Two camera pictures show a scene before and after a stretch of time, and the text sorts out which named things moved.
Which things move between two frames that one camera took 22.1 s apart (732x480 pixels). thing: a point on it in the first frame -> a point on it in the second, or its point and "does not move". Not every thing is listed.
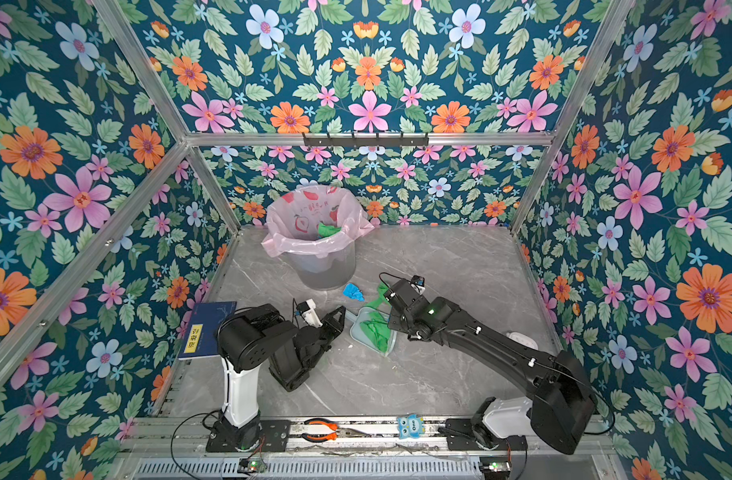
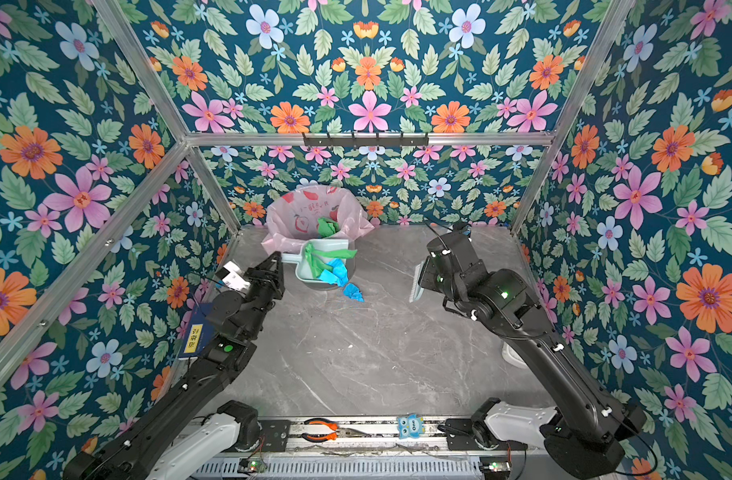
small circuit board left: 252,465 does not move
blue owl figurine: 410,426 does not move
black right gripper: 393,319 -> 425,280
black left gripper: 331,326 -> 271,280
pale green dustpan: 359,334 -> 303,268
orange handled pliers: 330,436 does not move
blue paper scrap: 353,291 does not move
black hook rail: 366,142 does not move
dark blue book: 200,338 does not move
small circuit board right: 495,464 does not move
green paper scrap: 382,301 -> 317,259
